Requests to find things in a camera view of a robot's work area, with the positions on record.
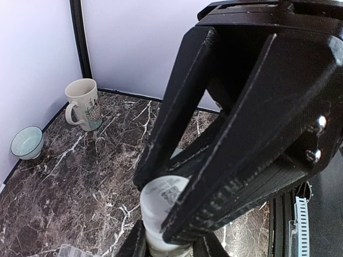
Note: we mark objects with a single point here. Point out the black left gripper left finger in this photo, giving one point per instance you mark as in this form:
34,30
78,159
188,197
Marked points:
135,244

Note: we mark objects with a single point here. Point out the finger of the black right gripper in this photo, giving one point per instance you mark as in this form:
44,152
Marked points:
285,126
195,71

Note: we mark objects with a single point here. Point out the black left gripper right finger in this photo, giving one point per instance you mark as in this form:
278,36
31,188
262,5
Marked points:
209,246

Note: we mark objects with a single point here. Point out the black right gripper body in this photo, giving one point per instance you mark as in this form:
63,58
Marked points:
231,35

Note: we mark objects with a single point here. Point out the white pill bottle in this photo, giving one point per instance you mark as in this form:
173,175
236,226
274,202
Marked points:
156,200

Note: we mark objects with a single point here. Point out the clear plastic pill organizer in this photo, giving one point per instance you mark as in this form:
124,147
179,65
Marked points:
67,250

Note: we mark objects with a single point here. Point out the cream ceramic mug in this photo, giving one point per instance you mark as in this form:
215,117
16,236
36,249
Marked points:
84,108

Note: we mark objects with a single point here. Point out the small teal patterned bowl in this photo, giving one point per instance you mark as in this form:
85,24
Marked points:
28,143

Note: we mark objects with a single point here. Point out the white slotted cable duct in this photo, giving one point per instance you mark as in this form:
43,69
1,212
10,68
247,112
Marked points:
300,233

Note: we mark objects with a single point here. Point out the black right frame post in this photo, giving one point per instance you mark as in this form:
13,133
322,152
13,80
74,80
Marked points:
80,38

